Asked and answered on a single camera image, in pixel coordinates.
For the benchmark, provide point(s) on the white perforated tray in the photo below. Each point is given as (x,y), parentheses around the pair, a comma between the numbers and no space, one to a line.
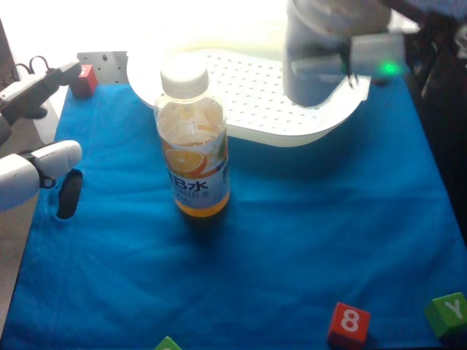
(273,127)

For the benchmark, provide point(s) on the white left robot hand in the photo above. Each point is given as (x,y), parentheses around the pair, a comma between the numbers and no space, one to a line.
(18,178)

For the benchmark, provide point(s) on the perforated metal plate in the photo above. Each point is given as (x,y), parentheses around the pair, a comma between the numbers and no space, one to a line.
(106,69)

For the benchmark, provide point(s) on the red letter G block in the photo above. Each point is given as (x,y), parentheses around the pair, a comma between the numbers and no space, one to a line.
(87,85)

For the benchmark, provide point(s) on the green letter Y block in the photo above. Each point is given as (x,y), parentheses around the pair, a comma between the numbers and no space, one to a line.
(448,315)

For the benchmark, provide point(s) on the green toy block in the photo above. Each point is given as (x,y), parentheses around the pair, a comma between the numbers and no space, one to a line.
(168,345)

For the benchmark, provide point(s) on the orange vitamin drink bottle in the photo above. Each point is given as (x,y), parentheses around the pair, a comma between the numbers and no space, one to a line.
(193,189)

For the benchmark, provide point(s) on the white paper coffee cup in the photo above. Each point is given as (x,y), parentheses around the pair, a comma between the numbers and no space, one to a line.
(313,91)

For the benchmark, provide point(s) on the black oval object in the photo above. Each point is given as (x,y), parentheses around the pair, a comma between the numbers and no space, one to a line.
(69,195)

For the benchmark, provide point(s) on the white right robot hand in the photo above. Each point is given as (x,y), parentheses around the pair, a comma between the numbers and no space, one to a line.
(379,51)

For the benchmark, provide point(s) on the red number eight block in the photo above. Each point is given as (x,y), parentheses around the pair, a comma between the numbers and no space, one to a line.
(348,322)

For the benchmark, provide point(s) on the blue table cloth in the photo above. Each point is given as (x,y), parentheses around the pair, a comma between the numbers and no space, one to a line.
(255,237)

